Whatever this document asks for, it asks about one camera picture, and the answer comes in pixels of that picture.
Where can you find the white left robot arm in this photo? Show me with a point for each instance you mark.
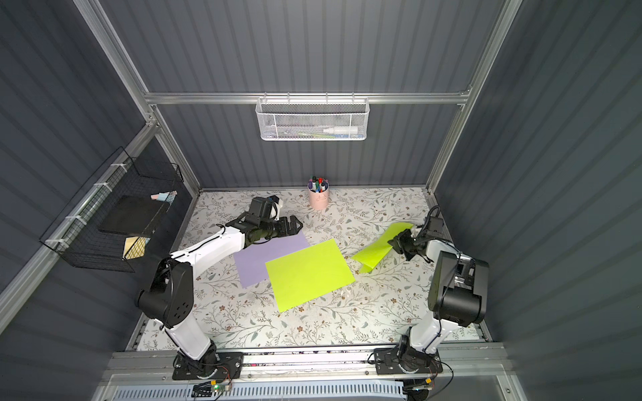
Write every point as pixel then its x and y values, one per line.
pixel 170 298

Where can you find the aluminium mounting rail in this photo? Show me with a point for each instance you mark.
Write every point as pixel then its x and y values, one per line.
pixel 309 363

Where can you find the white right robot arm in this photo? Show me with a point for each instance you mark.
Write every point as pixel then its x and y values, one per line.
pixel 457 295

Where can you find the pink pen cup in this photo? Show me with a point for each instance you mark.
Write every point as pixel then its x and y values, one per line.
pixel 319 201

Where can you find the lavender paper sheet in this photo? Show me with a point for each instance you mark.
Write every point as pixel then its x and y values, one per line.
pixel 251 262

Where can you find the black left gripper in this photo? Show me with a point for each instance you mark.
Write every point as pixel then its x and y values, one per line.
pixel 280 226

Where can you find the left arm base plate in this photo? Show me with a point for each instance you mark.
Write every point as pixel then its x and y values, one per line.
pixel 214 366

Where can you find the yellow sticky note pad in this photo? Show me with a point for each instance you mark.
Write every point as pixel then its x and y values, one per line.
pixel 135 247

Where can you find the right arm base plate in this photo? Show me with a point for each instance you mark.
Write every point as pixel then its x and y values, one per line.
pixel 394 362

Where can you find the white wire mesh basket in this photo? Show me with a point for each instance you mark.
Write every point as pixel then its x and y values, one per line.
pixel 291 120

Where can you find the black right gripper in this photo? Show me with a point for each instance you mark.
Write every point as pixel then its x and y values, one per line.
pixel 405 245

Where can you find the lime green paper sheet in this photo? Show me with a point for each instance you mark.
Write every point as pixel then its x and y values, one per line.
pixel 305 275

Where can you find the black wire wall basket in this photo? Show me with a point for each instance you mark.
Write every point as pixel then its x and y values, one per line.
pixel 76 237

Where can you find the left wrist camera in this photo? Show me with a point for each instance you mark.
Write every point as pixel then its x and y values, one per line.
pixel 267 208

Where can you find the white bottle in basket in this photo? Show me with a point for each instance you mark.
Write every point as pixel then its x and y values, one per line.
pixel 345 131

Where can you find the black notebook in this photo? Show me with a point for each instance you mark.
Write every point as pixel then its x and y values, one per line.
pixel 134 216

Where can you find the pastel sticky notes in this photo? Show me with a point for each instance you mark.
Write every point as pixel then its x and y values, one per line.
pixel 165 196

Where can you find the colored markers in cup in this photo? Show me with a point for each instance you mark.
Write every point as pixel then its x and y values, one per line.
pixel 318 184

